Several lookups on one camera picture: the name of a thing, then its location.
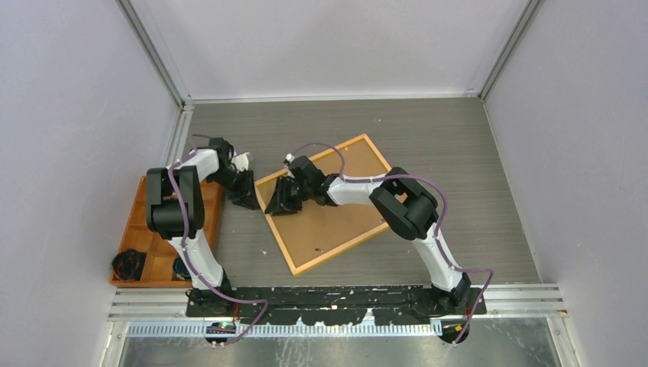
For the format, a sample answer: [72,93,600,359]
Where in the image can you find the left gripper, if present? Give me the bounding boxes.
[208,167,261,210]

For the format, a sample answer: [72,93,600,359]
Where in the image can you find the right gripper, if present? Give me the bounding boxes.
[266,176,313,217]

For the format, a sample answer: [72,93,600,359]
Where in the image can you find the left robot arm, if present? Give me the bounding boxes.
[145,138,259,317]

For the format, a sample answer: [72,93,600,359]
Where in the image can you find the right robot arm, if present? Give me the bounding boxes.
[264,154,471,314]

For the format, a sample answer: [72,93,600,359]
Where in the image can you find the black yellow coil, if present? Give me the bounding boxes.
[172,256,191,281]

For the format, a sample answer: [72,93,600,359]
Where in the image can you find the orange compartment tray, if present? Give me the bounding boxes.
[109,177,225,289]

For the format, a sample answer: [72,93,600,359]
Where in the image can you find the black coil outside tray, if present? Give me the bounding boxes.
[111,248,147,281]

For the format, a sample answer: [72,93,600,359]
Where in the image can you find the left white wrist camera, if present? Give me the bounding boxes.
[230,152,252,172]

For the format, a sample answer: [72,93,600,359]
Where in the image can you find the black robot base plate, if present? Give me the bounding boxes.
[185,285,487,326]

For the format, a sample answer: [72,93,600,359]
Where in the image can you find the aluminium front rail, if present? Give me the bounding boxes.
[109,284,567,341]

